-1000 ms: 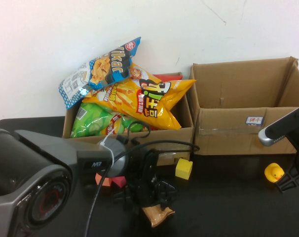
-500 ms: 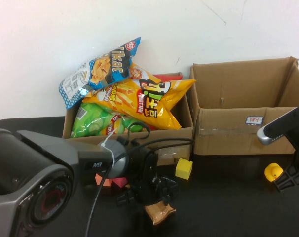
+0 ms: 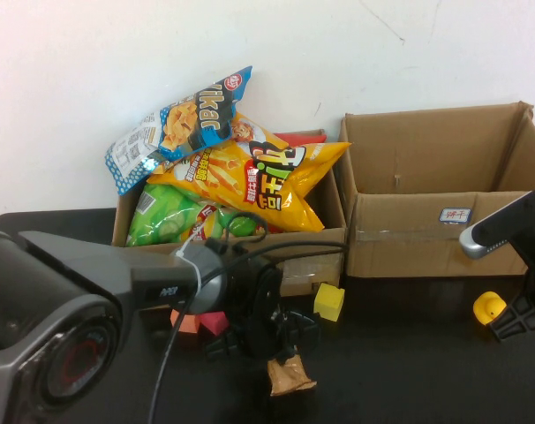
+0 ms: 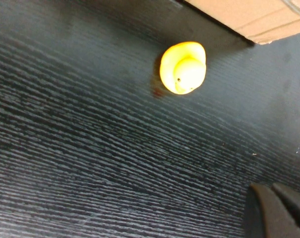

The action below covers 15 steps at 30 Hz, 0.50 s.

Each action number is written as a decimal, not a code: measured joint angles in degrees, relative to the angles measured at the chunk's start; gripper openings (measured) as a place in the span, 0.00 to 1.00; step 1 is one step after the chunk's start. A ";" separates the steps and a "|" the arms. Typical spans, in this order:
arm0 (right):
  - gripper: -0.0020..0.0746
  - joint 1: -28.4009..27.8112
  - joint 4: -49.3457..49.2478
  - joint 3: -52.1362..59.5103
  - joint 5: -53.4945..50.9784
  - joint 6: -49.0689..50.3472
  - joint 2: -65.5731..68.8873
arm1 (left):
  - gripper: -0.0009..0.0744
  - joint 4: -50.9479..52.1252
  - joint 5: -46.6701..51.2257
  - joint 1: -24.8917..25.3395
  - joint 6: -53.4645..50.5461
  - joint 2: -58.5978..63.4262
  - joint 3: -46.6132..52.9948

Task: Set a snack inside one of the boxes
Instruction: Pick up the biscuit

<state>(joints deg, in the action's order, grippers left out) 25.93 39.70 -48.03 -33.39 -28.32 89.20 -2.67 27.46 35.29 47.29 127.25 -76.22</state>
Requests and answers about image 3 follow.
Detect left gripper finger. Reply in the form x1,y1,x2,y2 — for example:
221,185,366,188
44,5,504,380
204,329,247,361
288,311,322,351

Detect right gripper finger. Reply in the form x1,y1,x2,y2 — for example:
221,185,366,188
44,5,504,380
486,289,535,342

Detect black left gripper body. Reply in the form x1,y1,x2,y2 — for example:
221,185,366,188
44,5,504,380
222,254,298,361

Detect brown biscuit packet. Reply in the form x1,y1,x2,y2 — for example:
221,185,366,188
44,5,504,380
267,352,318,398

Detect yellow potato sticks bag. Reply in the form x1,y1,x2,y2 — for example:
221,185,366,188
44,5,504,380
146,112,352,233

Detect blue Vikar snack bag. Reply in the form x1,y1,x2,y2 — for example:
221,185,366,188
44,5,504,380
104,65,254,196

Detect pink foam cube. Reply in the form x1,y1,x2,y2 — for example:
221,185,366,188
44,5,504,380
199,311,230,339

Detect yellow rubber duck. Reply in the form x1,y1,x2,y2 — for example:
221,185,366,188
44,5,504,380
472,291,508,327

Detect yellow foam cube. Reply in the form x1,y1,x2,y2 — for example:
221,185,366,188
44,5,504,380
313,282,346,322

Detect orange foam cube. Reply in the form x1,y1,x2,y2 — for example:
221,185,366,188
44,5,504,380
170,308,202,335

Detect cardboard box with F2 print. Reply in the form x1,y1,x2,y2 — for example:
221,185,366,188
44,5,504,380
111,129,349,298

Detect white zip tie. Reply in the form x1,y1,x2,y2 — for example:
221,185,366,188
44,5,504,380
175,233,206,292

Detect small green chips bag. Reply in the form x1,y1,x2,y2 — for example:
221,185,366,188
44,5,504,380
185,205,268,242

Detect white blue-edged label sticker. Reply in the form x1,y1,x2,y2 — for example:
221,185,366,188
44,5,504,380
439,207,471,225

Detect cardboard box with label sticker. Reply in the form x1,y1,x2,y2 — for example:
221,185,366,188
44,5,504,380
339,102,535,279

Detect large green chips bag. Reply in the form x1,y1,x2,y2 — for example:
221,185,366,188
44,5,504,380
126,183,215,247

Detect red shrimp strips bag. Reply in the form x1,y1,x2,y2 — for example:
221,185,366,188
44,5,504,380
274,131,328,147

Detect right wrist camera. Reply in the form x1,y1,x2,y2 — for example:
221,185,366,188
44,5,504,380
459,189,535,261

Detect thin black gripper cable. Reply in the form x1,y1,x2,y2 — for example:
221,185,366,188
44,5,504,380
222,210,269,255

